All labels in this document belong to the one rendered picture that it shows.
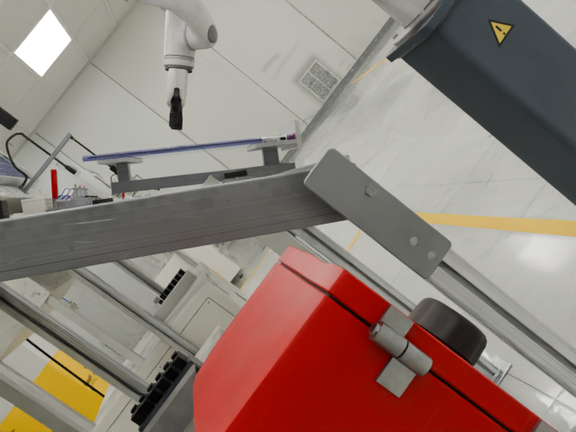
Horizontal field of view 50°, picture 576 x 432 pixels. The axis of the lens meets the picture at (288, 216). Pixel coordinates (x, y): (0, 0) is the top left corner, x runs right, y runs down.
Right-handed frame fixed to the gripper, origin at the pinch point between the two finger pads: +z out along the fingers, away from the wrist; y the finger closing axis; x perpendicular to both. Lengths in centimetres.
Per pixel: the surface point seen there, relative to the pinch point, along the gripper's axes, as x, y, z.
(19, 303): -28, 43, 42
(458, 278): 37, 113, 22
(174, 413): 6, 78, 51
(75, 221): -4, 111, 18
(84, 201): -36, -65, 26
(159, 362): -3, -31, 77
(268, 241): 26.5, 14.1, 29.6
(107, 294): -21, -29, 54
